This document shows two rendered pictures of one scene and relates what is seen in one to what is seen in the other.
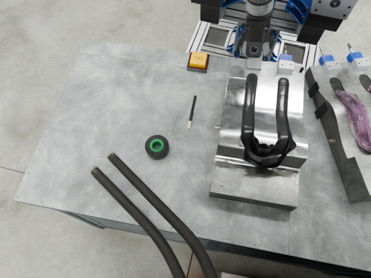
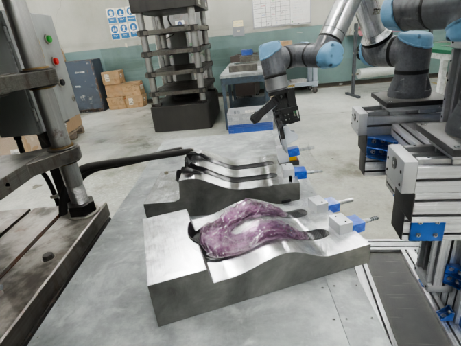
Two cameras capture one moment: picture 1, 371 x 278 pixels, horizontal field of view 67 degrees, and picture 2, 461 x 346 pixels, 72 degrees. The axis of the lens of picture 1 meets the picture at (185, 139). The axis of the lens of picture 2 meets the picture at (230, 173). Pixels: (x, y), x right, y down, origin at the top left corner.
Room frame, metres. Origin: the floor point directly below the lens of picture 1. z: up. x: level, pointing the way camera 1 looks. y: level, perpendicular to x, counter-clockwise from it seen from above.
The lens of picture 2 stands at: (0.26, -1.26, 1.33)
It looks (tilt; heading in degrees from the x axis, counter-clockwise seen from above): 24 degrees down; 79
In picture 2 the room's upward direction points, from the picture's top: 6 degrees counter-clockwise
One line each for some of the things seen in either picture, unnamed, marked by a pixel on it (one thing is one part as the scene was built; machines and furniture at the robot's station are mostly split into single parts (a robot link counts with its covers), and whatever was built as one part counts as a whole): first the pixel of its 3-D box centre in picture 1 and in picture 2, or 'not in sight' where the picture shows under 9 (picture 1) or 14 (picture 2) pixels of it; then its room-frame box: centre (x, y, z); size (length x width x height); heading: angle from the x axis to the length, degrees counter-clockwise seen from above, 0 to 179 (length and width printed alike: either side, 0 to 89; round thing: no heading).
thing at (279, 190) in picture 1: (260, 124); (221, 178); (0.42, -0.25, 0.87); 0.50 x 0.26 x 0.14; 166
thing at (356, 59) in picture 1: (354, 56); (356, 223); (0.69, -0.65, 0.86); 0.13 x 0.05 x 0.05; 3
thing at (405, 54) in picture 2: not in sight; (411, 49); (1.21, -0.17, 1.20); 0.13 x 0.12 x 0.14; 107
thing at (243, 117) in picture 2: not in sight; (250, 114); (1.40, 2.89, 0.28); 0.61 x 0.41 x 0.15; 163
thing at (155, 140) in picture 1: (157, 147); not in sight; (0.38, 0.10, 0.82); 0.08 x 0.08 x 0.04
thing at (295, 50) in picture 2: not in sight; (299, 55); (0.74, -0.20, 1.24); 0.11 x 0.11 x 0.08; 17
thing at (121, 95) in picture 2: not in sight; (125, 88); (-0.49, 6.51, 0.42); 0.86 x 0.33 x 0.83; 163
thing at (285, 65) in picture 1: (285, 59); (302, 172); (0.67, -0.38, 0.89); 0.13 x 0.05 x 0.05; 166
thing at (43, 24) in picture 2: not in sight; (70, 198); (-0.21, 0.12, 0.74); 0.31 x 0.22 x 1.47; 76
